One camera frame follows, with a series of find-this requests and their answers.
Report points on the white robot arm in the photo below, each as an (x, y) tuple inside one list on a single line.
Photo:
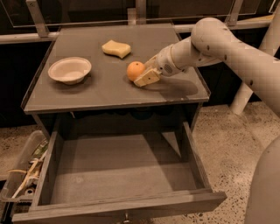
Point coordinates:
[(259, 69)]

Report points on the metal drawer handle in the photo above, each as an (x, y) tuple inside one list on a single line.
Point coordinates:
[(126, 219)]

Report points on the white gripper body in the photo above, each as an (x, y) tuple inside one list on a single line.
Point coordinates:
[(164, 65)]

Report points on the clear plastic storage bin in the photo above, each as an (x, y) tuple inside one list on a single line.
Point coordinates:
[(23, 178)]

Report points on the metal railing with glass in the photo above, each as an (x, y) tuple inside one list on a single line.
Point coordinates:
[(25, 21)]

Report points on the grey cabinet counter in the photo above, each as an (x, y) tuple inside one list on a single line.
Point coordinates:
[(107, 86)]

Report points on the white paper bowl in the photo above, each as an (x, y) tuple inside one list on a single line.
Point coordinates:
[(70, 71)]

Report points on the orange fruit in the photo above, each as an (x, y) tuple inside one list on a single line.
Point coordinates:
[(134, 69)]

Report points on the open grey top drawer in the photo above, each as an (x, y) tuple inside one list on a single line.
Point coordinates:
[(89, 179)]

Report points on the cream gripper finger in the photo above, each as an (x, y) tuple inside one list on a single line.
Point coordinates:
[(150, 76), (151, 63)]

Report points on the yellow sponge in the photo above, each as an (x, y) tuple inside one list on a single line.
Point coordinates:
[(117, 49)]

